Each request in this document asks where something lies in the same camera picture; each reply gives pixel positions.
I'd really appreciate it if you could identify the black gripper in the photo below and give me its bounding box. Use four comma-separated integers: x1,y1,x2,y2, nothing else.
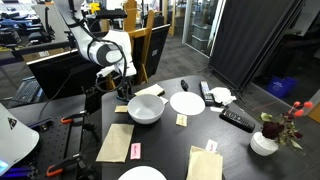
115,75,135,101

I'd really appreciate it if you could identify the white bowl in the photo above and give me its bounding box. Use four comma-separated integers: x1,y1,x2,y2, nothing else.
127,93,166,125

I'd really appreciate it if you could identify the small brown sugar packet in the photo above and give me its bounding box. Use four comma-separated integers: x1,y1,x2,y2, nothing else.
114,105,129,114

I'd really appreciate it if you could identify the black tripod stand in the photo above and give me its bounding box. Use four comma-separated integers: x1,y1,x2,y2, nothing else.
80,85,103,143

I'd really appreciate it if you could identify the square brown paper napkin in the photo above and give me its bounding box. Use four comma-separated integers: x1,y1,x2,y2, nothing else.
95,123,135,164

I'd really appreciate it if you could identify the black monitor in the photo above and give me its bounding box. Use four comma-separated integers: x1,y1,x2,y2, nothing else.
27,49,103,100
132,23,171,80

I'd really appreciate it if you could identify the curved black remote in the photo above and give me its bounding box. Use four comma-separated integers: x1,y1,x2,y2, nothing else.
180,78,190,92

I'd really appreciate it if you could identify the small tan packet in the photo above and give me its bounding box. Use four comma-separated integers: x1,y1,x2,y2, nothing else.
175,113,189,128

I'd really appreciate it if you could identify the large white plate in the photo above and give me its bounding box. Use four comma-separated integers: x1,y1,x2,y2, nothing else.
169,91,206,116

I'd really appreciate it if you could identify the wooden easel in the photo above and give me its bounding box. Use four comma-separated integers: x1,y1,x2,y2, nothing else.
123,0,157,85

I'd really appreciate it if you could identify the small white plate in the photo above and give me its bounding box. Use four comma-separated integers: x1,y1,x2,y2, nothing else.
117,165,168,180

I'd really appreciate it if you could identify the long black tv remote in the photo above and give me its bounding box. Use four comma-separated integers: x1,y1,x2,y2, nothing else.
199,80,215,107

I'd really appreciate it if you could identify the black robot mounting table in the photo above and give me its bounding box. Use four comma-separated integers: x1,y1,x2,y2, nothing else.
0,94,104,180

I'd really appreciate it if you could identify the crumpled white tissue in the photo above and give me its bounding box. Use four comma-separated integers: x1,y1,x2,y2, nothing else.
209,86,238,106

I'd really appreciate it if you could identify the black keyboard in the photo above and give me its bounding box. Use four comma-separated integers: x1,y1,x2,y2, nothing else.
11,77,44,105

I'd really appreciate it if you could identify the pink and white packet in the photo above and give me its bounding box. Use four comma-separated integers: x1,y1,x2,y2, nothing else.
205,138,219,154

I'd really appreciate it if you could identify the short black remote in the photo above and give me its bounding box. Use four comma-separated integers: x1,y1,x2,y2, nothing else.
218,108,256,134

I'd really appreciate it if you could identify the black fabric partition screen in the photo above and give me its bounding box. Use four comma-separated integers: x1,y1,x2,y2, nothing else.
208,0,305,90

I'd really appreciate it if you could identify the white vase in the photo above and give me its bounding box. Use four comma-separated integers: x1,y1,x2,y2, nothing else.
249,131,279,157

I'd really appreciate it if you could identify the dark red flower bouquet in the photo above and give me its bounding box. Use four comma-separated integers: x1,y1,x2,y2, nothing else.
260,100,315,151

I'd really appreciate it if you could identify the blue bin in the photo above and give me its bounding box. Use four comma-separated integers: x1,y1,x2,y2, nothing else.
267,75,299,99

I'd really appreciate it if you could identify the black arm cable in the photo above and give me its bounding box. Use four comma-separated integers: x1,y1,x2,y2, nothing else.
85,37,130,94

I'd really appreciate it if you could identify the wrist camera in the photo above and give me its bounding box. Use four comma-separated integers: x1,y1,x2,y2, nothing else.
96,65,117,79

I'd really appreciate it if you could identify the orange handled clamp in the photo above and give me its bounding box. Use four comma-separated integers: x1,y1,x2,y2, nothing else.
59,111,90,125
45,152,83,178

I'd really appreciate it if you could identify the black camera on stand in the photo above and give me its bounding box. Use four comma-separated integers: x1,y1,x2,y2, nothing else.
95,8,128,20

